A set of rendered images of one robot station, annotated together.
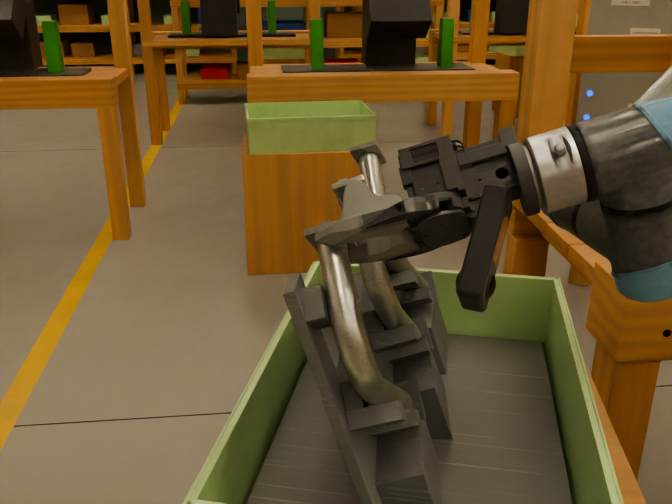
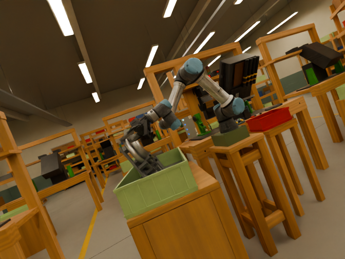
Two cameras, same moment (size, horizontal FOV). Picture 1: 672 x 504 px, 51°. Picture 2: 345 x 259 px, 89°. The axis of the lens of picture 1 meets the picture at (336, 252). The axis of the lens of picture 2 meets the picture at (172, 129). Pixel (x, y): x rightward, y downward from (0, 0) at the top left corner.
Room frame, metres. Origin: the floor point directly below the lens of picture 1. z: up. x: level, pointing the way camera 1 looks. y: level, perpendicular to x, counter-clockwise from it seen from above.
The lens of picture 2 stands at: (-0.44, -0.06, 1.16)
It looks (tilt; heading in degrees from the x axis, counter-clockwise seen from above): 2 degrees down; 348
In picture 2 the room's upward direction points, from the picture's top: 22 degrees counter-clockwise
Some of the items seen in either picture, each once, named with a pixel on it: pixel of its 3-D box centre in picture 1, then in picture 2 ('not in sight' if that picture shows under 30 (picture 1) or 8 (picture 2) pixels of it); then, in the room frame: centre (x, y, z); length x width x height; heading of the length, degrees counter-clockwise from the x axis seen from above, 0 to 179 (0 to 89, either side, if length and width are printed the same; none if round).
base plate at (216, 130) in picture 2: not in sight; (234, 122); (1.54, -1.24, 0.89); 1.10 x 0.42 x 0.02; 94
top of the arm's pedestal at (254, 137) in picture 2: not in sight; (234, 143); (0.88, -0.78, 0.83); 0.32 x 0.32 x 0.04; 2
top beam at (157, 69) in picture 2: not in sight; (195, 57); (1.84, -1.22, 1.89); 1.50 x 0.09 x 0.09; 94
